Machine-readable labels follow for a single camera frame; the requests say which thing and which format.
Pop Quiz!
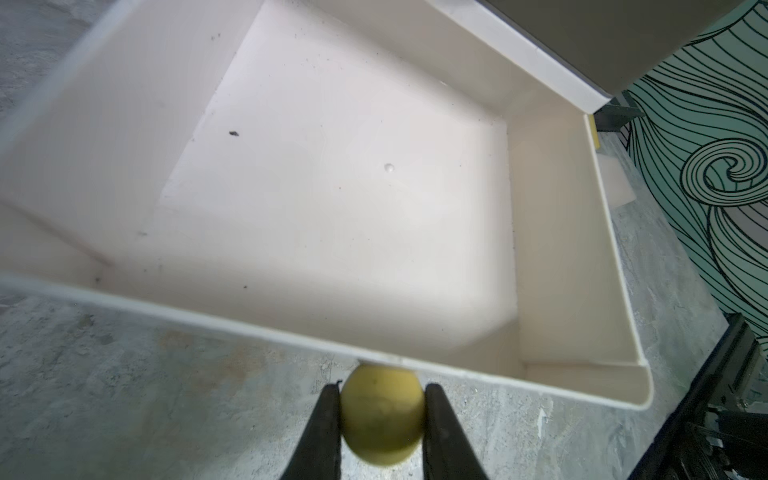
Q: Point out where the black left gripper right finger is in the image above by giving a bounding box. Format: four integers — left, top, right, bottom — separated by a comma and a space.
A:
422, 383, 489, 480

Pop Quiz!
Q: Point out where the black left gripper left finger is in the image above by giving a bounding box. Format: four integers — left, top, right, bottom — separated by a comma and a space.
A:
281, 383, 342, 480

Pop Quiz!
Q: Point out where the yellow round drawer knob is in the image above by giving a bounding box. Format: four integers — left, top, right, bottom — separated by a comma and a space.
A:
340, 364, 426, 467

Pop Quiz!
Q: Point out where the white drawer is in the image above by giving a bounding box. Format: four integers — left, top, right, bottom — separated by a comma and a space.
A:
1, 1, 654, 409

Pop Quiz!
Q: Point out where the olive three-drawer storage box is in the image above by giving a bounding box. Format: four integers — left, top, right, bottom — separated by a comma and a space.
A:
419, 0, 745, 115

